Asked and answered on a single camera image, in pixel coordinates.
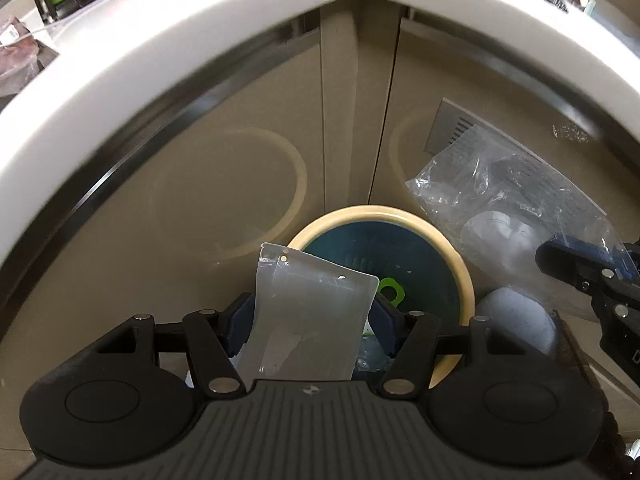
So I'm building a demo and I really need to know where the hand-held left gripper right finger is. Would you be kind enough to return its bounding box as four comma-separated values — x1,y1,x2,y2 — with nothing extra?
369,293,497,401

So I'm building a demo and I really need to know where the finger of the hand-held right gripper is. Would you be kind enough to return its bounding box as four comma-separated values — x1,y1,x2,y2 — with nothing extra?
549,234,640,281
535,242,618,303

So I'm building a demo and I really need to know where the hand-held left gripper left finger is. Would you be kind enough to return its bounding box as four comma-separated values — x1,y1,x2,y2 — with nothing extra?
92,294,256,399

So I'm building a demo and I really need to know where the frosted plastic pouch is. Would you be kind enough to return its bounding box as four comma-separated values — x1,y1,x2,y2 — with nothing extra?
235,242,378,381

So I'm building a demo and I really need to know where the cream-rimmed trash bin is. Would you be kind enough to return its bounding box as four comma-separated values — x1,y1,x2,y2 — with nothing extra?
286,205,476,391

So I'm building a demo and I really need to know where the clear plastic bag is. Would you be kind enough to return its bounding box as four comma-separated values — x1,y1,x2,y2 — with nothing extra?
404,122,631,321

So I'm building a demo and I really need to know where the pale grey slipper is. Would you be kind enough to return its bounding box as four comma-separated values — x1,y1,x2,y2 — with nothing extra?
475,287,562,361

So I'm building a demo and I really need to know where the beige cabinet door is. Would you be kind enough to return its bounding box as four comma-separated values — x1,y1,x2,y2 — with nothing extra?
0,15,326,411
370,5,640,391

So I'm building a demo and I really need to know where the grey cabinet vent grille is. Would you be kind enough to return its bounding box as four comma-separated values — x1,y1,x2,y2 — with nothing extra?
424,97,501,161

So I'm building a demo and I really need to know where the plastic bag of meat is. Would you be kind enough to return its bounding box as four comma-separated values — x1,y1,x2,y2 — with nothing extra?
0,15,61,98

